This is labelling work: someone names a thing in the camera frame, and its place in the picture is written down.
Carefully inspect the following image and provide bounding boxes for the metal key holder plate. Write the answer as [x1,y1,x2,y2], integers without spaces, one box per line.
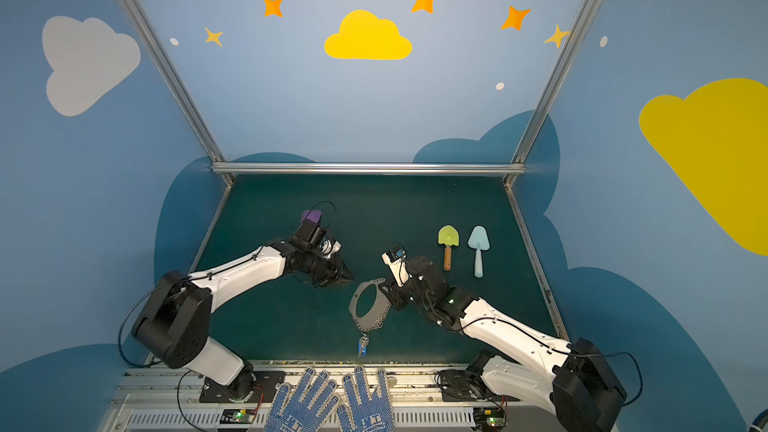
[349,279,391,333]

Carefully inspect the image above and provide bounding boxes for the key with blue tag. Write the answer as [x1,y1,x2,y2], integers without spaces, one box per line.
[357,333,369,357]

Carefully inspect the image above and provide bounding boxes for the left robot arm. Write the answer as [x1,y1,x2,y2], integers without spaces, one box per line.
[131,218,354,403]

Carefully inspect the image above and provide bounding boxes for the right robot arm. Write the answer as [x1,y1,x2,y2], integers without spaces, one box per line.
[382,252,627,431]

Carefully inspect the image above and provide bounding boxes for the light blue trowel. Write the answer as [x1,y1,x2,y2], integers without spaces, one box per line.
[468,225,490,279]

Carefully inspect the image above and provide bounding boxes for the right blue knit glove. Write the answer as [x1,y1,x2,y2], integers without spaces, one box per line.
[337,366,395,432]

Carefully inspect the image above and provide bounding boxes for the blue knit glove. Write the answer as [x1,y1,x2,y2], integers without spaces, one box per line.
[337,366,395,432]
[264,368,341,432]

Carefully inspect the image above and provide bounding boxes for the left blue knit glove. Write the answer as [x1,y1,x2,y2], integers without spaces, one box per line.
[264,368,341,432]

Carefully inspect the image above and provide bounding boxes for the right controller board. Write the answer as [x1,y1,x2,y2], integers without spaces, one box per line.
[473,408,507,432]

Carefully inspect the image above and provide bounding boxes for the controller board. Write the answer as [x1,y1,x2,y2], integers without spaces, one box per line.
[473,408,507,432]
[219,409,256,425]

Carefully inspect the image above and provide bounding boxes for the left controller board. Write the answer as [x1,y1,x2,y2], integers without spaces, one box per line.
[219,409,256,425]

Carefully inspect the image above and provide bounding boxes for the purple spatula pink handle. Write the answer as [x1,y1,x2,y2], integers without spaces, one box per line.
[301,209,322,224]

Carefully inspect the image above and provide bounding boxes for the green trowel wooden handle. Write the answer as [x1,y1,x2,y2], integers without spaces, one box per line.
[437,225,460,271]

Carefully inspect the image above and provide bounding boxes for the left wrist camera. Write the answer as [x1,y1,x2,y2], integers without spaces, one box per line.
[318,239,341,256]

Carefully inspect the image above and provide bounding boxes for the aluminium frame back rail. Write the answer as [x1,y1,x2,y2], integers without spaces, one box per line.
[212,162,526,176]

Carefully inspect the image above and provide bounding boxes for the aluminium frame right post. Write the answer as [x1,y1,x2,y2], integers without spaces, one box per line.
[503,0,603,192]

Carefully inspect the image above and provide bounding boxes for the aluminium frame post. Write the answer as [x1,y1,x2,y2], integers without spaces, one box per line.
[503,0,603,192]
[117,0,226,165]

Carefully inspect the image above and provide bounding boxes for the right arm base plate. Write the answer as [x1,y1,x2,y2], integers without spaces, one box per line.
[434,369,519,405]

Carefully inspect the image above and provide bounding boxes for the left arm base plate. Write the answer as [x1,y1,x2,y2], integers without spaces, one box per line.
[199,370,286,404]

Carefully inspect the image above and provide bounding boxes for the aluminium frame left post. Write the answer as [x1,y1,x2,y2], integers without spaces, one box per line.
[117,0,226,165]

